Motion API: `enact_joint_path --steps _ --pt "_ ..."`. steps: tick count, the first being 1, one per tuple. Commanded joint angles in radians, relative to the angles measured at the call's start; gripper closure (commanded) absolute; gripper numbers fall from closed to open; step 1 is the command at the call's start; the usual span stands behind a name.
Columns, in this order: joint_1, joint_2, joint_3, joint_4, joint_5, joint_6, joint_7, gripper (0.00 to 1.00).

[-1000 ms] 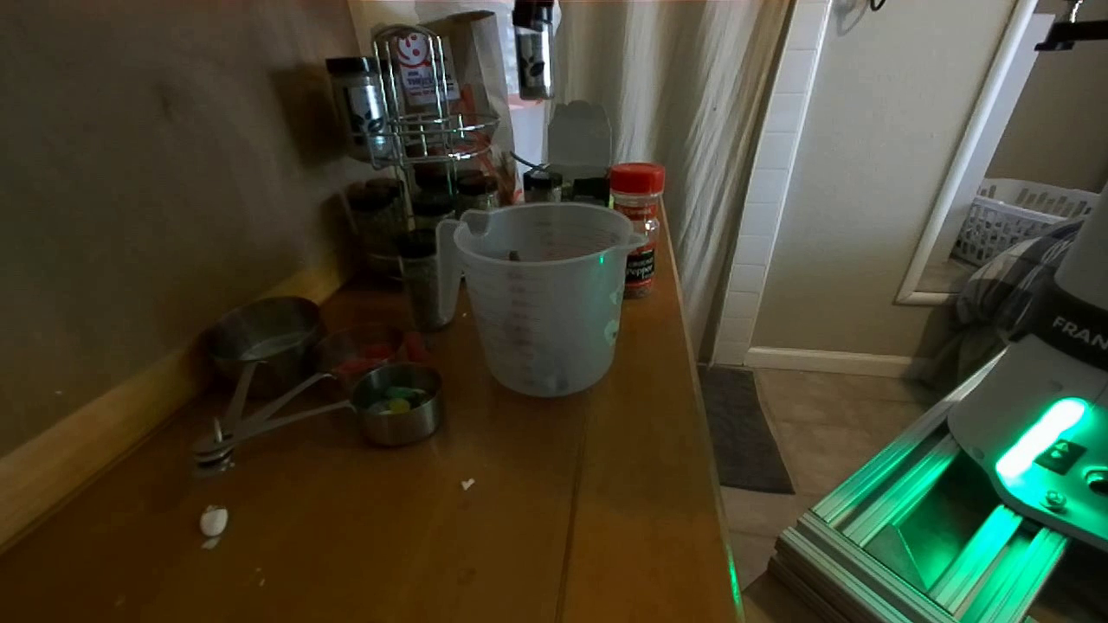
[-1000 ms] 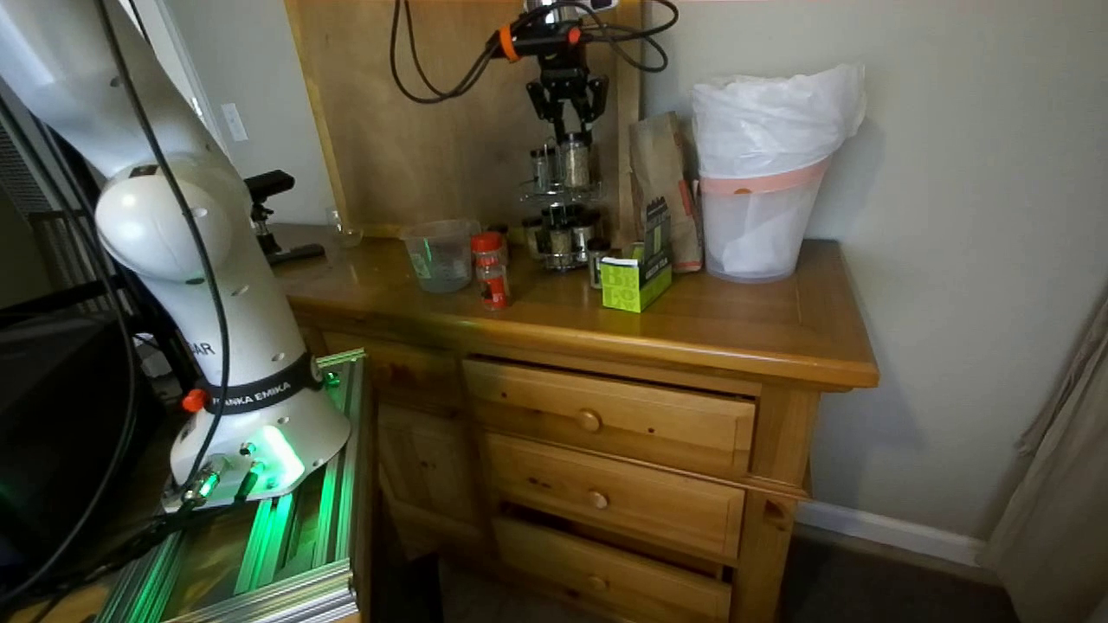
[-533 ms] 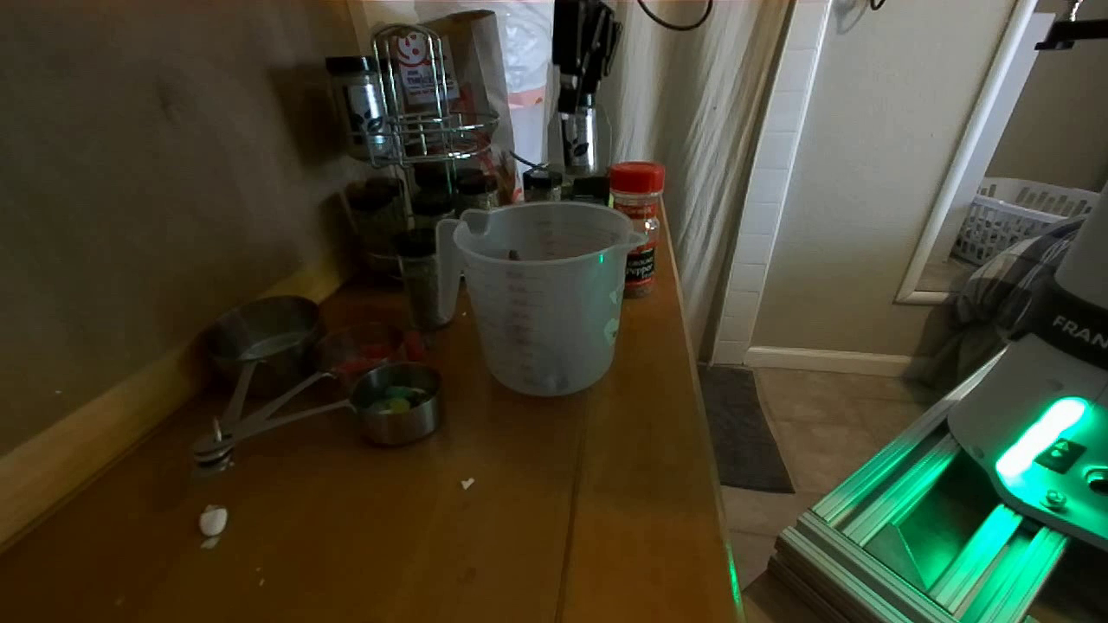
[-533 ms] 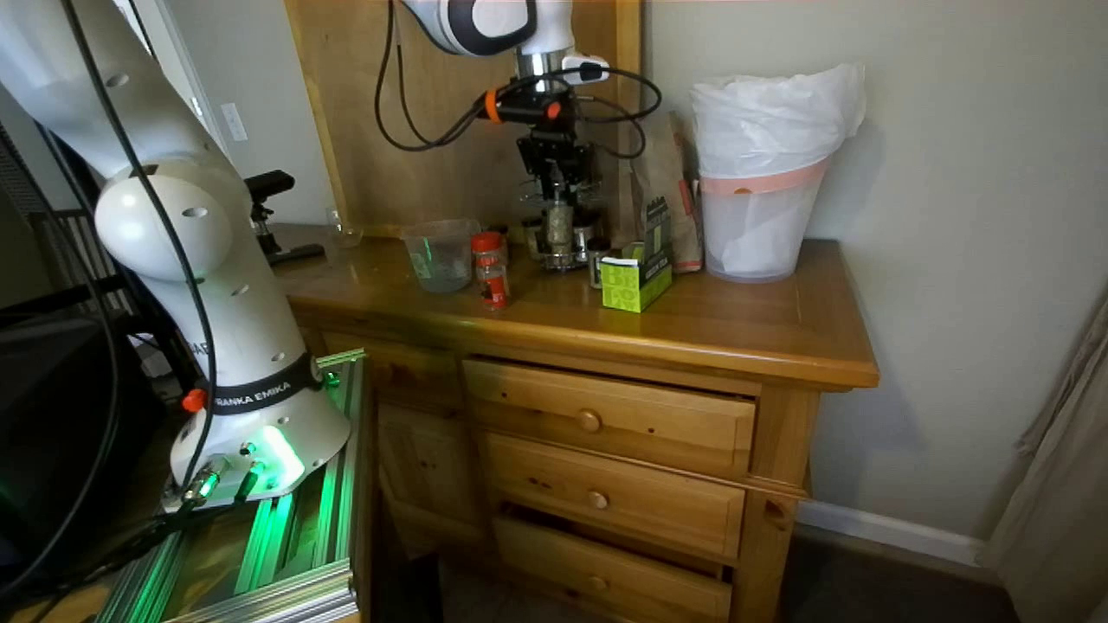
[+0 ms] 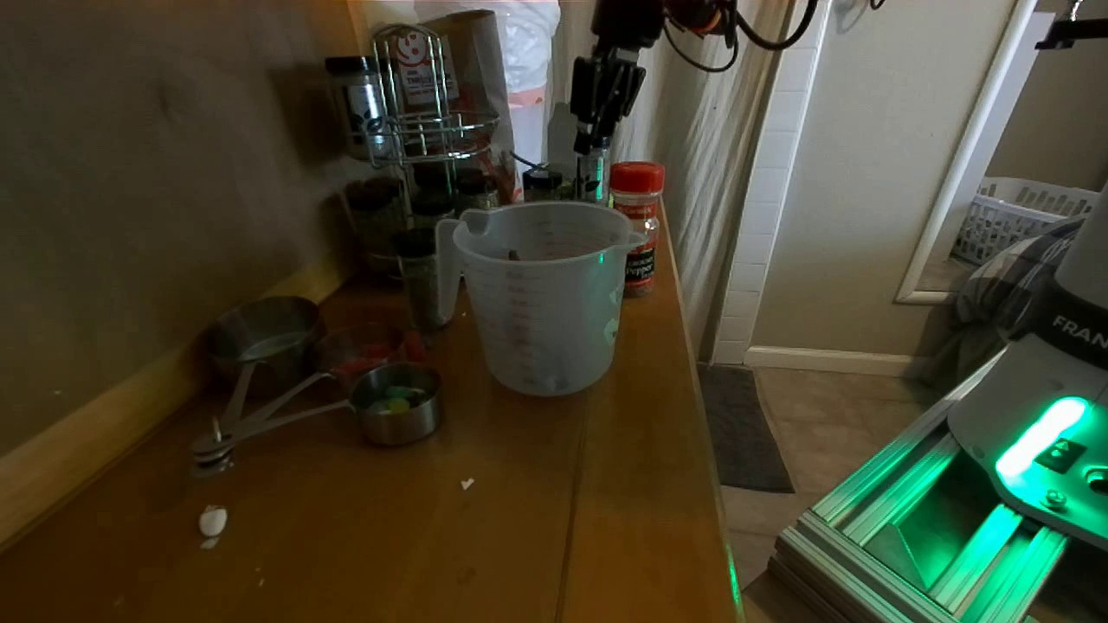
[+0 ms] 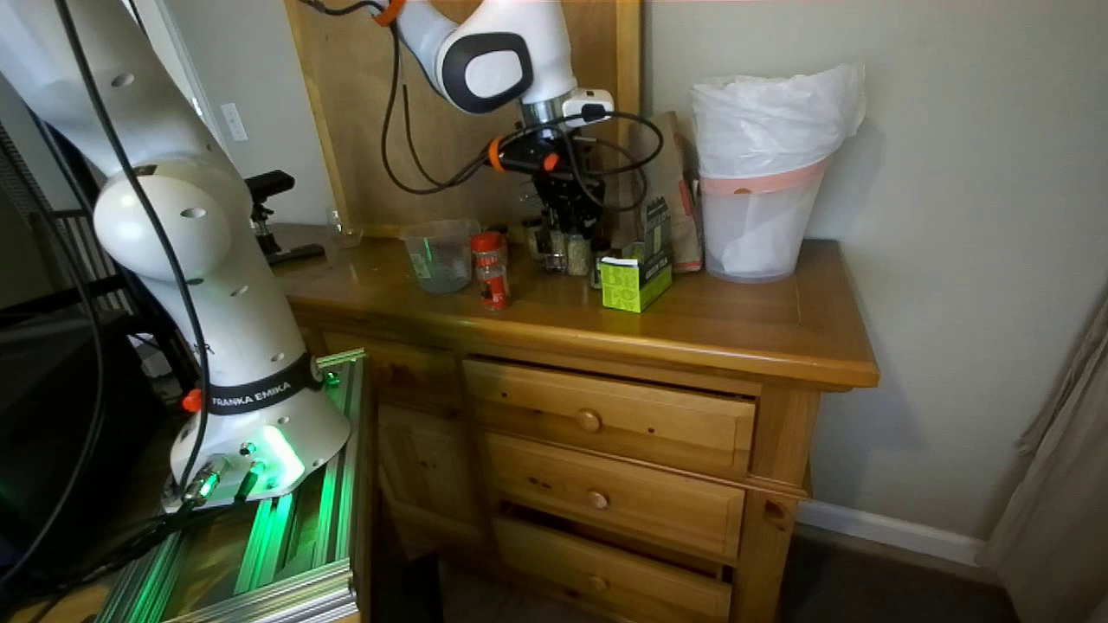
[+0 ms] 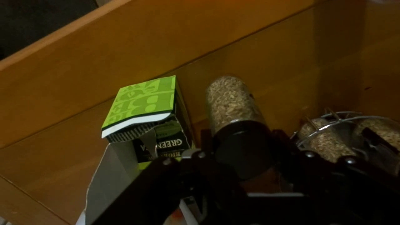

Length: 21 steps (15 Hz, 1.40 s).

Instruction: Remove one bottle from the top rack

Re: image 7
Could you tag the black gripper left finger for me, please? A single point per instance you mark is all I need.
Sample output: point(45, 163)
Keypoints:
point(167, 191)

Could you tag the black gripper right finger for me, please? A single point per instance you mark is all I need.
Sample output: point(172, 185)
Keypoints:
point(333, 195)

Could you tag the glass spice bottle black lid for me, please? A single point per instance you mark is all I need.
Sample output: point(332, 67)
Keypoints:
point(379, 132)
point(233, 107)
point(323, 143)

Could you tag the grey cardboard box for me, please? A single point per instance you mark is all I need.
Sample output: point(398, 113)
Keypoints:
point(113, 182)

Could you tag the green tea box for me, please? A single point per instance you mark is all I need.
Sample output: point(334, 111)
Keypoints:
point(145, 103)

